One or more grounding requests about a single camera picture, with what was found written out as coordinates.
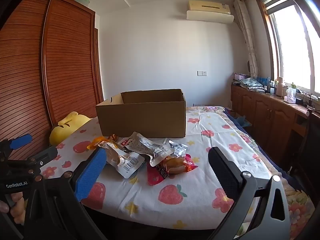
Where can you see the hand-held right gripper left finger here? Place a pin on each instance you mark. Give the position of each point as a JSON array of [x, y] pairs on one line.
[[91, 172]]

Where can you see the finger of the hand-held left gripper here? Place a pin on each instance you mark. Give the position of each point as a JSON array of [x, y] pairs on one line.
[[47, 155], [21, 141]]

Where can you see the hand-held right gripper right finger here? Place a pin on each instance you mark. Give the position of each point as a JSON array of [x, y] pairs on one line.
[[225, 170]]

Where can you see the orange snack packet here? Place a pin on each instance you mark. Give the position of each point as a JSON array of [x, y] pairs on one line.
[[98, 141]]

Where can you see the clear barcode snack packet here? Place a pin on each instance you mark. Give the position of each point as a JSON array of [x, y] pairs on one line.
[[130, 165]]

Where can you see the red sausage snack packet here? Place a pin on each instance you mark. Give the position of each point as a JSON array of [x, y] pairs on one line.
[[175, 166]]

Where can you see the silver snack packet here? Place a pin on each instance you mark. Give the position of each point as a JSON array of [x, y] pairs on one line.
[[178, 148]]

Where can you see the long white snack packet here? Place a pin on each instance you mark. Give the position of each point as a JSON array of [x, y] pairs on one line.
[[147, 146]]

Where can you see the brown cardboard box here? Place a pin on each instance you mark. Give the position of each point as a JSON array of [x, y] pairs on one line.
[[140, 120]]

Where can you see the person's left hand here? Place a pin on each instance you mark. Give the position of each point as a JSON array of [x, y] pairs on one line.
[[17, 210]]

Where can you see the yellow plush toy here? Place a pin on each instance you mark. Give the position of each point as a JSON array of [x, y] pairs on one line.
[[65, 130]]

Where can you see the brown foil snack packet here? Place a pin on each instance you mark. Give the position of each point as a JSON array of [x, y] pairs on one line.
[[113, 137]]

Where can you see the brown wooden cabinet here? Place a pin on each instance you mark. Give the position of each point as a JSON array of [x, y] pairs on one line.
[[265, 115]]

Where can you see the brown slatted wardrobe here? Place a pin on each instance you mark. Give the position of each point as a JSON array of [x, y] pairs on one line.
[[67, 67]]

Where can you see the dark wooden chair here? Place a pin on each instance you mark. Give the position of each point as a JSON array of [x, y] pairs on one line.
[[310, 142]]

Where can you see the folded patterned cloth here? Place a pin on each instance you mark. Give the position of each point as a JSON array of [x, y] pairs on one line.
[[251, 83]]

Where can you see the pink box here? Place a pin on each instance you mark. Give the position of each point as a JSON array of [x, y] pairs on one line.
[[241, 76]]

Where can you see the pack of blue bottles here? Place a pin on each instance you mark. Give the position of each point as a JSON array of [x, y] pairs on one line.
[[264, 81]]

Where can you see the pale thermos jug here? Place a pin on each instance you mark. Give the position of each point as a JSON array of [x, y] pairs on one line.
[[280, 87]]

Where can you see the white tissue bag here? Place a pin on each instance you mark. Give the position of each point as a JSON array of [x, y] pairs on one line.
[[290, 95]]

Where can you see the patterned white curtain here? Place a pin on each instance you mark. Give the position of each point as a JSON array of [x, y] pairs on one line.
[[247, 35]]

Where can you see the wood framed window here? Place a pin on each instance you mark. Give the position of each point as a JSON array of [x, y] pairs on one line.
[[292, 47]]

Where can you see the white wall switch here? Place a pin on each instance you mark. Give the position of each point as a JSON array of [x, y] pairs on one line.
[[202, 73]]

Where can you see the cream wall air conditioner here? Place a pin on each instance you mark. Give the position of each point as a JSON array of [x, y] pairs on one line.
[[210, 12]]

